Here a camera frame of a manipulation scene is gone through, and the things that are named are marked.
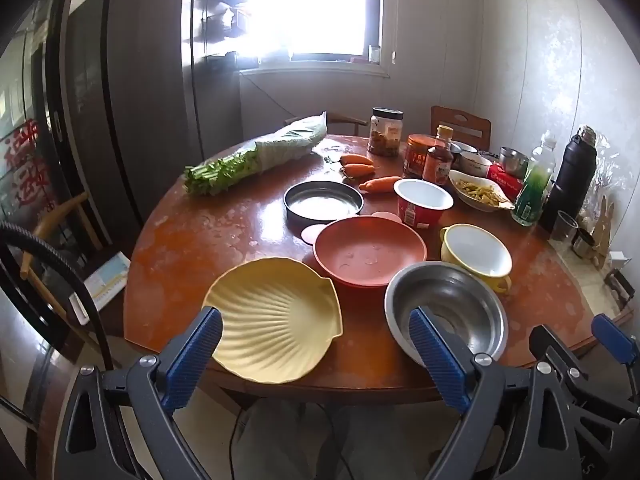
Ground pink plate with ears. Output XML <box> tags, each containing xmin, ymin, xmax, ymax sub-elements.
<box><xmin>301</xmin><ymin>211</ymin><xmax>428</xmax><ymax>289</ymax></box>

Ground white dish of pickled vegetables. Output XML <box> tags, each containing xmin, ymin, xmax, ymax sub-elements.
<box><xmin>448</xmin><ymin>169</ymin><xmax>516</xmax><ymax>212</ymax></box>

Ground yellow shell-shaped plate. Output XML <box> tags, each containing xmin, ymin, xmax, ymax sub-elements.
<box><xmin>201</xmin><ymin>257</ymin><xmax>345</xmax><ymax>385</ymax></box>

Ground small glass jar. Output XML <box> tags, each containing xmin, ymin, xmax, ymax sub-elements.
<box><xmin>572</xmin><ymin>227</ymin><xmax>596</xmax><ymax>259</ymax></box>

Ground red paper bowl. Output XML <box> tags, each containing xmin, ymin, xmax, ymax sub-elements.
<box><xmin>393</xmin><ymin>178</ymin><xmax>455</xmax><ymax>229</ymax></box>

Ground yellow bowl with handles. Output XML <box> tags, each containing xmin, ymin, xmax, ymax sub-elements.
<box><xmin>439</xmin><ymin>223</ymin><xmax>514</xmax><ymax>294</ymax></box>

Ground clear jar with black lid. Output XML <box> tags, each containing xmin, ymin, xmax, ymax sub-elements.
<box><xmin>367</xmin><ymin>107</ymin><xmax>405</xmax><ymax>157</ymax></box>

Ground steel cup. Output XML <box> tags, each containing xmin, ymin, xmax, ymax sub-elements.
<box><xmin>498</xmin><ymin>146</ymin><xmax>531</xmax><ymax>179</ymax></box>

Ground round steel pan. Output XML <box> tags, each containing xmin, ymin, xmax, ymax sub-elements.
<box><xmin>283</xmin><ymin>180</ymin><xmax>365</xmax><ymax>225</ymax></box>

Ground wooden rabbit ornament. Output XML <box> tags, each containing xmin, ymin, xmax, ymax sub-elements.
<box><xmin>590</xmin><ymin>195</ymin><xmax>616</xmax><ymax>268</ymax></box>

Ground person's legs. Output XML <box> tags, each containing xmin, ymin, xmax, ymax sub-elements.
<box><xmin>235</xmin><ymin>400</ymin><xmax>426</xmax><ymax>480</ymax></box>

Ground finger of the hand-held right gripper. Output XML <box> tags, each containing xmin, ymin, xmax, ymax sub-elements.
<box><xmin>529</xmin><ymin>325</ymin><xmax>626</xmax><ymax>416</ymax></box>
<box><xmin>591</xmin><ymin>312</ymin><xmax>640</xmax><ymax>411</ymax></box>

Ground red chili sauce jar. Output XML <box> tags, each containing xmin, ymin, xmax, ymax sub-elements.
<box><xmin>403</xmin><ymin>133</ymin><xmax>441</xmax><ymax>179</ymax></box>

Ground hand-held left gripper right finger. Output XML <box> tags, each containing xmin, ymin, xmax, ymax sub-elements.
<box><xmin>409</xmin><ymin>306</ymin><xmax>576</xmax><ymax>480</ymax></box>

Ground thick black cable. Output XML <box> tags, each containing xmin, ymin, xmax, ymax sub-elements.
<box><xmin>0</xmin><ymin>220</ymin><xmax>117</xmax><ymax>373</ymax></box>

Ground bagged celery bunch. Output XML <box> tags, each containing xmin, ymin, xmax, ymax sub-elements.
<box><xmin>183</xmin><ymin>111</ymin><xmax>328</xmax><ymax>197</ymax></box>

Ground window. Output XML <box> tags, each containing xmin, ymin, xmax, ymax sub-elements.
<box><xmin>235</xmin><ymin>0</ymin><xmax>386</xmax><ymax>63</ymax></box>

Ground brown sauce bottle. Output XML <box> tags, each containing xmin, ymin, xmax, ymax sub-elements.
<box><xmin>422</xmin><ymin>125</ymin><xmax>455</xmax><ymax>184</ymax></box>

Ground black thermos flask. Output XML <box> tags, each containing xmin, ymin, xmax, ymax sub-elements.
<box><xmin>539</xmin><ymin>125</ymin><xmax>598</xmax><ymax>233</ymax></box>

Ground clear plastic bag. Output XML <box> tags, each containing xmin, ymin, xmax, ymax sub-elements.
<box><xmin>590</xmin><ymin>140</ymin><xmax>636</xmax><ymax>221</ymax></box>

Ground grey refrigerator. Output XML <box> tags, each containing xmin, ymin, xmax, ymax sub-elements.
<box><xmin>60</xmin><ymin>0</ymin><xmax>246</xmax><ymax>241</ymax></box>

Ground red packet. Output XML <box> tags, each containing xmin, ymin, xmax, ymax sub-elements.
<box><xmin>486</xmin><ymin>163</ymin><xmax>526</xmax><ymax>201</ymax></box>

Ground white printed booklet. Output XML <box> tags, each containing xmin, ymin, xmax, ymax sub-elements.
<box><xmin>75</xmin><ymin>251</ymin><xmax>132</xmax><ymax>323</ymax></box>

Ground wooden chair with panel back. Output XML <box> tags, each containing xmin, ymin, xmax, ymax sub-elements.
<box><xmin>431</xmin><ymin>105</ymin><xmax>492</xmax><ymax>152</ymax></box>

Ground wooden chair with curved back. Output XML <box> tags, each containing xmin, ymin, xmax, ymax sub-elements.
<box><xmin>285</xmin><ymin>112</ymin><xmax>368</xmax><ymax>137</ymax></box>

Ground clear plastic cup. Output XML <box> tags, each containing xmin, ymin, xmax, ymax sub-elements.
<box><xmin>550</xmin><ymin>210</ymin><xmax>579</xmax><ymax>242</ymax></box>

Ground glass door with red characters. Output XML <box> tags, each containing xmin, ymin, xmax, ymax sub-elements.
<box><xmin>0</xmin><ymin>0</ymin><xmax>71</xmax><ymax>321</ymax></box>

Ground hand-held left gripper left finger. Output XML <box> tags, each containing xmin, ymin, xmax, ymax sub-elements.
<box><xmin>54</xmin><ymin>306</ymin><xmax>223</xmax><ymax>480</ymax></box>

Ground steel bowl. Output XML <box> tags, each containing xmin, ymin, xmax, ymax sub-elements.
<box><xmin>384</xmin><ymin>261</ymin><xmax>509</xmax><ymax>367</ymax></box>

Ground white ceramic bowl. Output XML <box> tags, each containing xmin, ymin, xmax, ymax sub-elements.
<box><xmin>457</xmin><ymin>152</ymin><xmax>493</xmax><ymax>177</ymax></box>

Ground wooden chair with curved armrest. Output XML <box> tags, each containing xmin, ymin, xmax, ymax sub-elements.
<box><xmin>20</xmin><ymin>191</ymin><xmax>132</xmax><ymax>331</ymax></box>

